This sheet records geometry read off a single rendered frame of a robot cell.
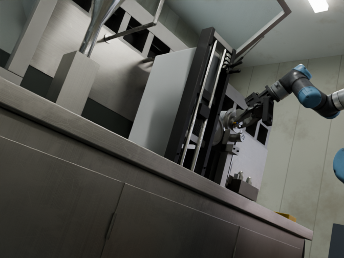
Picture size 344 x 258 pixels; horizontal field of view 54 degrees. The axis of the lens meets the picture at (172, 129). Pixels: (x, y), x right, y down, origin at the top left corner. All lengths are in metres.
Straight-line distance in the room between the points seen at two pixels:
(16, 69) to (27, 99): 0.09
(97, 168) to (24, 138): 0.16
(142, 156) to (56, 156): 0.19
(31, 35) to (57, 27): 0.67
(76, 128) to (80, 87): 0.43
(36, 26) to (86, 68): 0.40
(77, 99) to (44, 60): 0.31
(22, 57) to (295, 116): 3.96
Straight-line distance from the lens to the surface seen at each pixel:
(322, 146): 4.14
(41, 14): 0.72
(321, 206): 3.95
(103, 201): 0.73
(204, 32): 1.24
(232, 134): 1.44
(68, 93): 1.05
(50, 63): 1.33
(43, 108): 0.62
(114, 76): 1.47
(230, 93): 2.08
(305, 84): 1.36
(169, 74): 1.38
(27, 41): 0.70
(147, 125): 1.32
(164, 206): 0.85
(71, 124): 0.64
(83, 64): 1.08
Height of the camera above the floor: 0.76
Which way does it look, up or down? 16 degrees up
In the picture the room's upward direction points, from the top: 17 degrees clockwise
